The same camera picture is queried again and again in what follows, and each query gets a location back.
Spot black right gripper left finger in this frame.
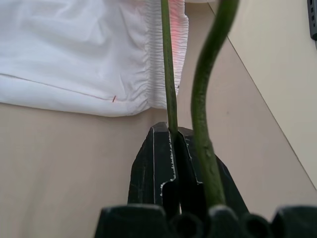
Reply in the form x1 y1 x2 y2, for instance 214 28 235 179
127 121 181 217

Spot white shorts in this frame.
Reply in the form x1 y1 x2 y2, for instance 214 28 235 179
0 0 190 118

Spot green wire hanger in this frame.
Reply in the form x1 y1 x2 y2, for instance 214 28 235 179
160 0 240 208

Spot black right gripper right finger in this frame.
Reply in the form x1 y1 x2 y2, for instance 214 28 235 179
174 126 250 217

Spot grey USB hub with cable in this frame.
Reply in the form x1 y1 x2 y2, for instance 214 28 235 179
307 0 317 42

